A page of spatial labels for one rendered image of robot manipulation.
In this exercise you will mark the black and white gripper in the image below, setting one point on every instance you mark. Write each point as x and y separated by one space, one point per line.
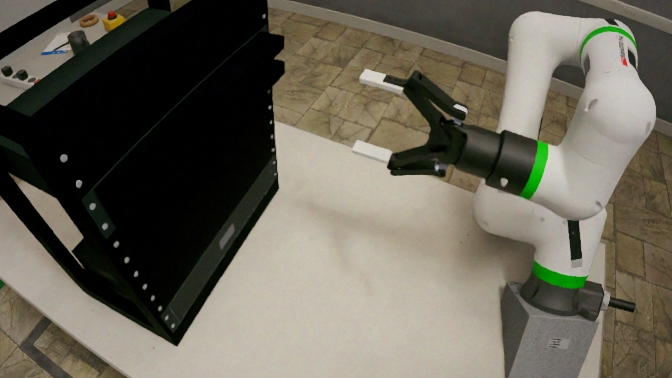
477 146

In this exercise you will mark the black open-frame rack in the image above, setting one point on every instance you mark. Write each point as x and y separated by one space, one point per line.
161 90

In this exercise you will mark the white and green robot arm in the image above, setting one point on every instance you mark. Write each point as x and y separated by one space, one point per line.
614 116

